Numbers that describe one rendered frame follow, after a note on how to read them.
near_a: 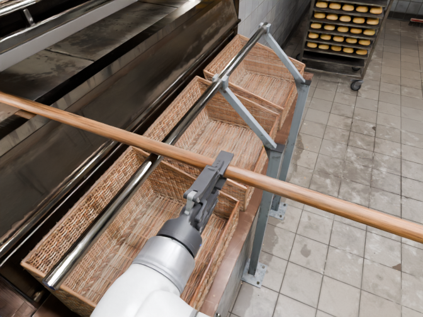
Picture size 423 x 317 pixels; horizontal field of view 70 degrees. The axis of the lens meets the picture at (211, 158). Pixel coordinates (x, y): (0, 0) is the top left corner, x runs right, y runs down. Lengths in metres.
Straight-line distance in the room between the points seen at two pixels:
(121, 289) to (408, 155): 2.61
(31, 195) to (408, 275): 1.90
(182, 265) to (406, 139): 2.69
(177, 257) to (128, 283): 0.08
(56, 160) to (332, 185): 1.84
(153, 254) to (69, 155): 0.63
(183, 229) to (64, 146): 0.62
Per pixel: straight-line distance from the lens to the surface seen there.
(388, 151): 2.82
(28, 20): 0.75
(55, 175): 1.02
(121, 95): 1.19
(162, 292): 0.46
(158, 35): 1.32
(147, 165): 0.69
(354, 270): 2.00
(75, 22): 0.77
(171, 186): 1.29
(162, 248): 0.48
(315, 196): 0.61
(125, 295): 0.45
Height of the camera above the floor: 1.65
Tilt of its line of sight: 44 degrees down
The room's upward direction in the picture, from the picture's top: straight up
